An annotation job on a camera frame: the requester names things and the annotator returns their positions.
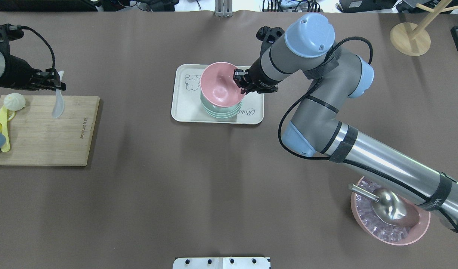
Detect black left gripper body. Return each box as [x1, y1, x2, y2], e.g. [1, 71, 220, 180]
[0, 53, 60, 91]

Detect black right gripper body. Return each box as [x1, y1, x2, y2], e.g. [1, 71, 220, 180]
[233, 58, 279, 94]

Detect white ceramic spoon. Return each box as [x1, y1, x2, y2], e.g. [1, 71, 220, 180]
[52, 71, 65, 118]

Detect small pink bowl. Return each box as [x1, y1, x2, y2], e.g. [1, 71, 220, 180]
[200, 62, 245, 108]

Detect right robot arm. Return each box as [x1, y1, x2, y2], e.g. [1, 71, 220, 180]
[232, 13, 458, 233]

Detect upper green bowl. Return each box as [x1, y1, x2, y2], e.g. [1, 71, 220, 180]
[200, 93, 242, 118]

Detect green bowl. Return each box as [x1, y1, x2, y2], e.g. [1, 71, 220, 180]
[203, 106, 240, 119]
[200, 93, 242, 118]

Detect lower green bowl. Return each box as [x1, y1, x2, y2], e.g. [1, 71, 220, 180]
[203, 106, 240, 119]

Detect large pink bowl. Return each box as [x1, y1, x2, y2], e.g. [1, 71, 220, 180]
[350, 177, 431, 245]

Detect white steamed bun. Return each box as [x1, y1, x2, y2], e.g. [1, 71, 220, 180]
[3, 93, 26, 111]

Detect yellow plastic knife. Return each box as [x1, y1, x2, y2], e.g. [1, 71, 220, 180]
[0, 106, 10, 152]

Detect wooden cutting board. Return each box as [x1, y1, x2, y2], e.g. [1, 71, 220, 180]
[0, 95, 100, 167]

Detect cream rabbit tray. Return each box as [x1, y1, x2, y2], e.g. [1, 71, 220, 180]
[171, 64, 264, 124]

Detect wooden mug tree stand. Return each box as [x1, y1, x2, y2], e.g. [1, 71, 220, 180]
[390, 0, 458, 56]

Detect metal ice scoop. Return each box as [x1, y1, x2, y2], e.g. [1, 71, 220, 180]
[349, 184, 420, 228]

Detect clear ice cubes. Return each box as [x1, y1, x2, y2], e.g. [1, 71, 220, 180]
[354, 194, 411, 243]

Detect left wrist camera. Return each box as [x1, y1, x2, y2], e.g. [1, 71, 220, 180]
[0, 24, 24, 50]

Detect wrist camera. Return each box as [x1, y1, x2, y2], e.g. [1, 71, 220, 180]
[256, 26, 284, 56]
[0, 24, 24, 50]

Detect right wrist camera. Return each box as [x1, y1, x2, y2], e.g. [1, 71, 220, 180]
[256, 26, 284, 56]

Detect aluminium camera post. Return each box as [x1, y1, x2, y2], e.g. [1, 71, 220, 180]
[214, 0, 233, 18]

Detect black cables bundle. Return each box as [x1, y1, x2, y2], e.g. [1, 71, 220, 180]
[262, 0, 322, 13]

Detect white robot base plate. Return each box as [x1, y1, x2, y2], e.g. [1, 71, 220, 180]
[172, 256, 271, 269]

